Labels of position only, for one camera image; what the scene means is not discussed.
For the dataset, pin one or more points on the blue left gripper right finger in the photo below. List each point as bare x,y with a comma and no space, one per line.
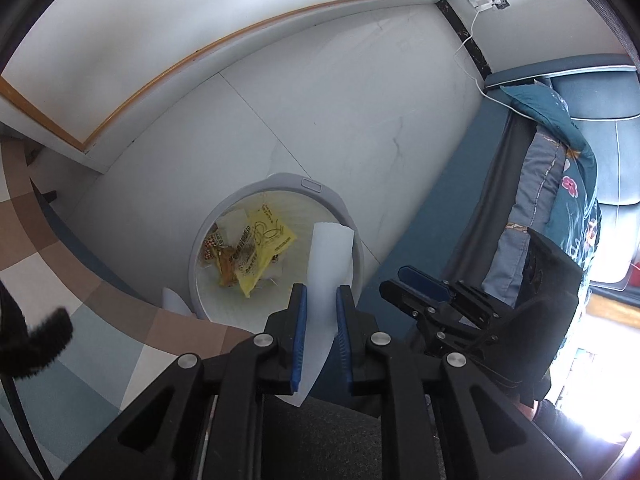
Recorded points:
343,302

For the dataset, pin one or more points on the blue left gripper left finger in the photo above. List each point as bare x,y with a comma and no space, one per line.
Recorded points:
300,291

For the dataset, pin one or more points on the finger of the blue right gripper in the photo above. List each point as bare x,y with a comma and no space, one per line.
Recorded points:
425,284
405,297

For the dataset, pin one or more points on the white foam sheet roll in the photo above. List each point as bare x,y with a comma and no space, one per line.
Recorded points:
329,267

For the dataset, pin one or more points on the yellow plastic bag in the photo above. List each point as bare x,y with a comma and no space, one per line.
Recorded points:
266,237

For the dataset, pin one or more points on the brown paper packet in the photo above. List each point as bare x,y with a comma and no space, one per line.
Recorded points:
217,250

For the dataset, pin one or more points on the white tissue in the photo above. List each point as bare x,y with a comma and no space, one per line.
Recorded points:
230,227

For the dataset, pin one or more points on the grey round trash bin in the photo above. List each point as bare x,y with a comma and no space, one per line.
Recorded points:
300,203

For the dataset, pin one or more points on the checkered tablecloth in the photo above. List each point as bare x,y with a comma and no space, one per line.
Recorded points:
120,344

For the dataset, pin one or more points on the wall socket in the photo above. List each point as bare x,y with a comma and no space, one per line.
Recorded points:
500,4

